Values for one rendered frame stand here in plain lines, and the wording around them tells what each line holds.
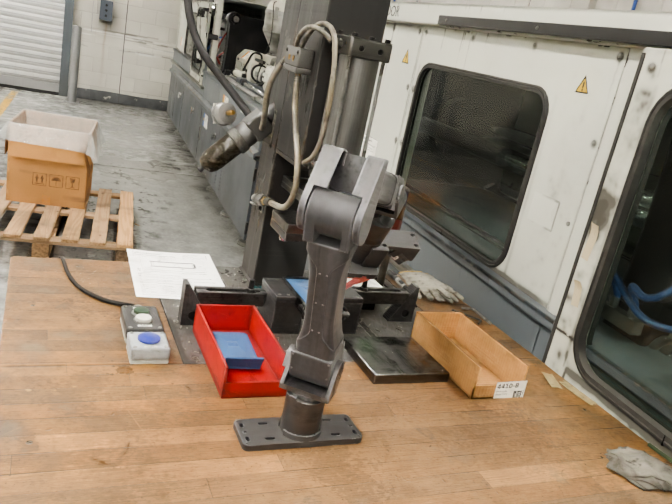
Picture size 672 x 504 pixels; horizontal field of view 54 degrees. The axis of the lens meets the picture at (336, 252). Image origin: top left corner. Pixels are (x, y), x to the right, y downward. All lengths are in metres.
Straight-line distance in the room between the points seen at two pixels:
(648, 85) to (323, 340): 0.89
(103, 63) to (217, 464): 9.67
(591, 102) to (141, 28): 9.15
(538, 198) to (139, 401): 1.14
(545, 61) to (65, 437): 1.45
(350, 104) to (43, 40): 9.25
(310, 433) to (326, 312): 0.21
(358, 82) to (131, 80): 9.29
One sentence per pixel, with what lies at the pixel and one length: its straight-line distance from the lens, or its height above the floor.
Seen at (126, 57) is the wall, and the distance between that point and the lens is 10.49.
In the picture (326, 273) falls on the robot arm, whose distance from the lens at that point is 0.92.
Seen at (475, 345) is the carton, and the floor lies 0.93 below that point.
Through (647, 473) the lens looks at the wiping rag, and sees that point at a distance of 1.29.
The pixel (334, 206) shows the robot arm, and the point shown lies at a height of 1.29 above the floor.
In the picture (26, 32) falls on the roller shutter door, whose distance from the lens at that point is 10.44.
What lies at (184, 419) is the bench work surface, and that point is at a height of 0.90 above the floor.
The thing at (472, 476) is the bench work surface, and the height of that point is 0.90.
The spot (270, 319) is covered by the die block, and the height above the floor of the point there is 0.93.
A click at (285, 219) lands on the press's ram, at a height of 1.14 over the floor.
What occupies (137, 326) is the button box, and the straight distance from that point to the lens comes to 1.29.
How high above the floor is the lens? 1.50
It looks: 17 degrees down
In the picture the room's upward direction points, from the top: 12 degrees clockwise
